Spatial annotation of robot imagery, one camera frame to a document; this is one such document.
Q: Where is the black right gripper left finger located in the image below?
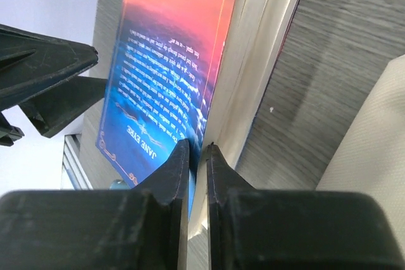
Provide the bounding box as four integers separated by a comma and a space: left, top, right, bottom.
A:
1, 139, 189, 269

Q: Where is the cream canvas backpack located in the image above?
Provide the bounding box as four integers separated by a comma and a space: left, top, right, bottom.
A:
316, 54, 405, 201

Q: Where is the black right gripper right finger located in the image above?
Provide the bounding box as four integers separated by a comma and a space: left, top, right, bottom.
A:
206, 144, 404, 269

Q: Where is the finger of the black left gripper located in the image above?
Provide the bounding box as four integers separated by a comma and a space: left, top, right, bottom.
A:
1, 25, 107, 138

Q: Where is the blue sunset cover book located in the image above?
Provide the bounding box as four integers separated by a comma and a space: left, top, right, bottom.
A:
96, 0, 299, 222

